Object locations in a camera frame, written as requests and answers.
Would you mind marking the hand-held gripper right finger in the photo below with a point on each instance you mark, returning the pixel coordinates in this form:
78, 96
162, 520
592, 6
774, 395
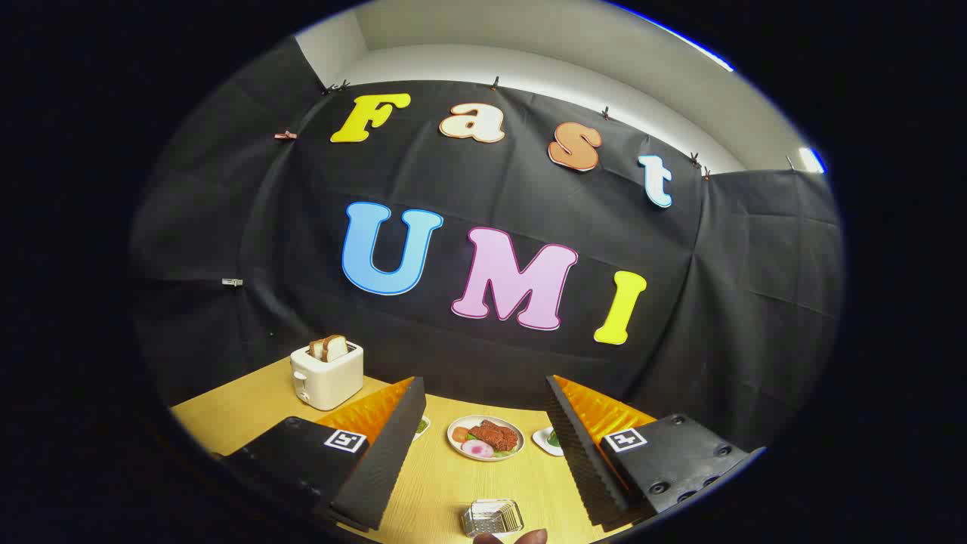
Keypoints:
582, 461

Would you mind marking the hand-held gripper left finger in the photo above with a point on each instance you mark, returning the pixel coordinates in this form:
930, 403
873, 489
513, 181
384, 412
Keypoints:
385, 468

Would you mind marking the white square coaster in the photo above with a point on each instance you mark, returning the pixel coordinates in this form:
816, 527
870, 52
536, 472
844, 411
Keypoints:
542, 440

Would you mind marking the white divided dish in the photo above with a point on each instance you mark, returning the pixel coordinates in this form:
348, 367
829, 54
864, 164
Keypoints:
424, 434

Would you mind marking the white food plate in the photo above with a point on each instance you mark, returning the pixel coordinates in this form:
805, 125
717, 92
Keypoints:
453, 449

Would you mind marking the orange carrot slice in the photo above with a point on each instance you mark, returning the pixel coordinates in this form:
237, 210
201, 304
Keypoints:
460, 435

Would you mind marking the brown meat piece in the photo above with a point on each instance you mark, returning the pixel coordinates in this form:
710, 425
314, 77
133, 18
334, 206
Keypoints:
495, 436

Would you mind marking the pink ham slice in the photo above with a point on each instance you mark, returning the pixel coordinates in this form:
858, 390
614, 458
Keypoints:
477, 449

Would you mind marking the white toaster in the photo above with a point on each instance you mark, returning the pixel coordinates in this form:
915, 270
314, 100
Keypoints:
332, 381

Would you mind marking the large toast bread slice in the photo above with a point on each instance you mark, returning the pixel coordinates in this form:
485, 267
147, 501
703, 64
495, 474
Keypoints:
336, 348

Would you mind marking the small toast bread slice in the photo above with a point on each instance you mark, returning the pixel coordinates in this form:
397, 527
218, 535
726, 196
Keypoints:
316, 350

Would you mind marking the black backdrop cloth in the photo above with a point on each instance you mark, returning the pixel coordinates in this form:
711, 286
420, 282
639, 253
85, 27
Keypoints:
491, 189

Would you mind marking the pink cloth clip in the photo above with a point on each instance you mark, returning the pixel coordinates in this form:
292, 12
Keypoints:
285, 135

